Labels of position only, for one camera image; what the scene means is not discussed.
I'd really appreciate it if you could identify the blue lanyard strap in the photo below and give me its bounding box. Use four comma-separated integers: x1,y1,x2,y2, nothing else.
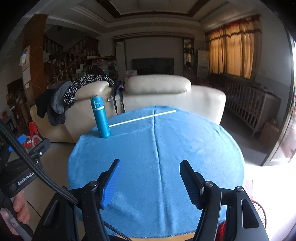
106,80,127,115

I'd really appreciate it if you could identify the white straw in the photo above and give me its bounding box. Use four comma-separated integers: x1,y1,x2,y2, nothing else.
109,109,177,128

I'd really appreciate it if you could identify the red trash basket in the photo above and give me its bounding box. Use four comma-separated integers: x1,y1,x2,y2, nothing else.
216,199,267,241

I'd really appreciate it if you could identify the orange curtain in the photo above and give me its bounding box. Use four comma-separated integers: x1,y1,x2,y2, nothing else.
205,15,262,80

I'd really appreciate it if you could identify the wooden staircase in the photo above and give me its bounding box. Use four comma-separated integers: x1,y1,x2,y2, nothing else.
43,36,100,89

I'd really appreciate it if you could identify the black television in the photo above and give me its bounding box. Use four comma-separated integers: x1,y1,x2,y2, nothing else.
132,58,174,75

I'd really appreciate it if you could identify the cream leather sofa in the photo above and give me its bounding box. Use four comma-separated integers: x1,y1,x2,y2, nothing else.
30,75,226,143

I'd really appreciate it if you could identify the black cable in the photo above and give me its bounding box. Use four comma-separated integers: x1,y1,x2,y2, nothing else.
0,120,79,205

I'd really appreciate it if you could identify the black white speckled garment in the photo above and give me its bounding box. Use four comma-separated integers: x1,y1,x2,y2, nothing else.
62,74,115,108

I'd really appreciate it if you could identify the dark grey clothing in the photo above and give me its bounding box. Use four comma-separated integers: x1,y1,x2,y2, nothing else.
35,81,72,126

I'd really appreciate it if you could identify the person's left hand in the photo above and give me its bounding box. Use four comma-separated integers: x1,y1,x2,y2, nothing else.
1,190,30,237

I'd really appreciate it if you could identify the cardboard box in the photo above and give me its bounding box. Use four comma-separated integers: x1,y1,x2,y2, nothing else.
259,122,279,150

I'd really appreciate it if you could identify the blue water bottle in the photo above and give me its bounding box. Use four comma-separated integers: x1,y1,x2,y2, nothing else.
90,96,110,138

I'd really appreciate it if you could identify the blue tablecloth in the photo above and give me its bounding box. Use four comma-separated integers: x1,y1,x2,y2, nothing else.
68,106,245,238

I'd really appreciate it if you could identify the white baby crib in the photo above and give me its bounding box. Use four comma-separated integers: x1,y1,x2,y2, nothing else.
207,73,281,134

